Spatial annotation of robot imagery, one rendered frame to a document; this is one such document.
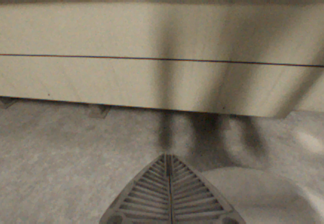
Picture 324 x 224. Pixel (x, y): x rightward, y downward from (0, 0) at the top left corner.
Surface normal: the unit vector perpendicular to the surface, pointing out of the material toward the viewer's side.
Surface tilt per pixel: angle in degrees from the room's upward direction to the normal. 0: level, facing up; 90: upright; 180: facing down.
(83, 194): 0
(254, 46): 90
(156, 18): 90
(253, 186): 1
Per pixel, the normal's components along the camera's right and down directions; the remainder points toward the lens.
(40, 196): -0.02, -0.72
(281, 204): -0.03, 0.38
